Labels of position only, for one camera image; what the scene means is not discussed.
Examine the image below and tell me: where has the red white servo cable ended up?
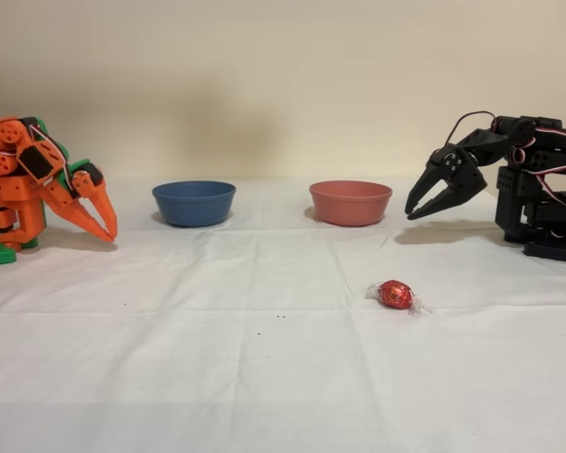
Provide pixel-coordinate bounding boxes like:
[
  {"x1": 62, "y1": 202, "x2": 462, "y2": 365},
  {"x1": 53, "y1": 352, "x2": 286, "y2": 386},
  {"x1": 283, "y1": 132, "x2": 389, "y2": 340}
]
[{"x1": 444, "y1": 110, "x2": 566, "y2": 240}]

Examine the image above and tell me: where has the red candy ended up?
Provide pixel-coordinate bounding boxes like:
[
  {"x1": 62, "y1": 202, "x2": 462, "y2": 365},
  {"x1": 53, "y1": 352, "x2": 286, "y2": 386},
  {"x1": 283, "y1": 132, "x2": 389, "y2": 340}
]
[{"x1": 363, "y1": 277, "x2": 433, "y2": 317}]

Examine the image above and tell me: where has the red bowl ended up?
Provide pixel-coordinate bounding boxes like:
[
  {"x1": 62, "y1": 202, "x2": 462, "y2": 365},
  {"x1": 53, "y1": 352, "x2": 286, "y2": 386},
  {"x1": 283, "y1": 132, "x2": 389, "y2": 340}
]
[{"x1": 308, "y1": 180, "x2": 393, "y2": 227}]

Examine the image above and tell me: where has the blue bowl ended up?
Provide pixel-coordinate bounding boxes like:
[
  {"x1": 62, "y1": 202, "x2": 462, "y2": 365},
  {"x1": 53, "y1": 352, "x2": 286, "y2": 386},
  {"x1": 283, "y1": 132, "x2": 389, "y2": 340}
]
[{"x1": 151, "y1": 180, "x2": 238, "y2": 228}]

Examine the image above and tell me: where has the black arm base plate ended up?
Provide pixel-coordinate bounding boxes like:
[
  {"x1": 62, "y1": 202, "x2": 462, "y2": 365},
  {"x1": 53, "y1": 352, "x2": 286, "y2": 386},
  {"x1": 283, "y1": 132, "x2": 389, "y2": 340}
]
[{"x1": 523, "y1": 237, "x2": 566, "y2": 263}]

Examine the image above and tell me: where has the white tablecloth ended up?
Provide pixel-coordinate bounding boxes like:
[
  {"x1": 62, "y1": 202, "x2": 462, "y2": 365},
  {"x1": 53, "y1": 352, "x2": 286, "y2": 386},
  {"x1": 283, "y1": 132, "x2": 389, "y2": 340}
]
[{"x1": 0, "y1": 177, "x2": 566, "y2": 453}]

